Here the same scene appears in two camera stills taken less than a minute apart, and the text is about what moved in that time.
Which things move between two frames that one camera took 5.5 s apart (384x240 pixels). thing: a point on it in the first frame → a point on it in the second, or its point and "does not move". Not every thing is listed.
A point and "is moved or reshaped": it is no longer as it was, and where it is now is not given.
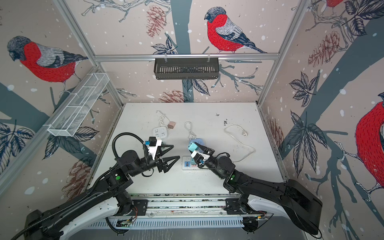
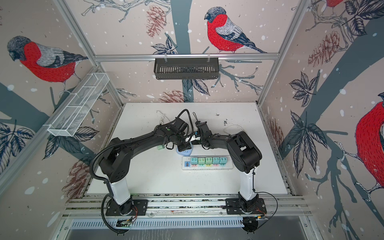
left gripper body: x=150 y=165 → x=184 y=146
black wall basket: x=186 y=68 does not move
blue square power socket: x=199 y=141 is moved or reshaped
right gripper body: x=213 y=163 → x=203 y=138
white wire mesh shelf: x=68 y=122 does not move
